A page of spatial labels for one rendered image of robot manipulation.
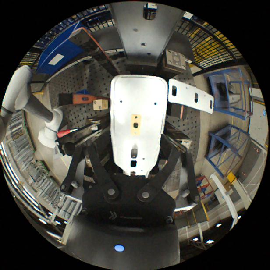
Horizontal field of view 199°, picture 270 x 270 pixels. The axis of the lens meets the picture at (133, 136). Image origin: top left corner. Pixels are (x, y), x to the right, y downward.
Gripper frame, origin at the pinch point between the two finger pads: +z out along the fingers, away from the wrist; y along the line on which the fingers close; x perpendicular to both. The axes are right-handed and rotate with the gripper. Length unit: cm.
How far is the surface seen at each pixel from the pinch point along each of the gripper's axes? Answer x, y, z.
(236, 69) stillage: 100, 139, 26
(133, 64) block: 25.1, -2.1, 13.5
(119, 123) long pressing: 0.1, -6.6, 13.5
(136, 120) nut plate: 1.7, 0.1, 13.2
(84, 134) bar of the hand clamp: -0.2, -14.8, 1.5
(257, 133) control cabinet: 64, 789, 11
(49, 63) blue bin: 35, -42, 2
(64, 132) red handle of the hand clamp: 0.5, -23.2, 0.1
